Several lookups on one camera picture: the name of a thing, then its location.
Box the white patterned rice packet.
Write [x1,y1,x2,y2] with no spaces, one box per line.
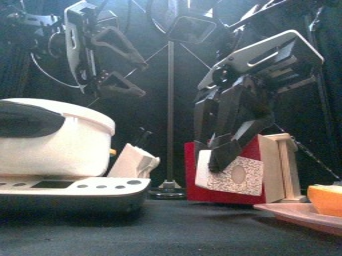
[193,148,265,197]

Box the white toy rice cooker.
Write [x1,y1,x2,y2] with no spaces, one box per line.
[0,97,152,215]

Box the red drawer cabinet box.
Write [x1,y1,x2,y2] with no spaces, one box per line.
[183,134,268,205]

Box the grey vertical stand pole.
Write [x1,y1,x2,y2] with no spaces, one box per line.
[148,39,187,201]

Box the beige wooden block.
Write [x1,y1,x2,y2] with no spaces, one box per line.
[256,132,309,204]

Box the orange fruit slice toy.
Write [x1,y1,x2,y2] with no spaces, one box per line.
[305,183,342,218]

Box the pink plate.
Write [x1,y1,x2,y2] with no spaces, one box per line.
[252,202,342,237]

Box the white cable loop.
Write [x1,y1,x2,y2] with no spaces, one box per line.
[29,52,82,90]

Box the black overhead camera box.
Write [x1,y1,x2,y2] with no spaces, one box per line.
[165,14,217,45]

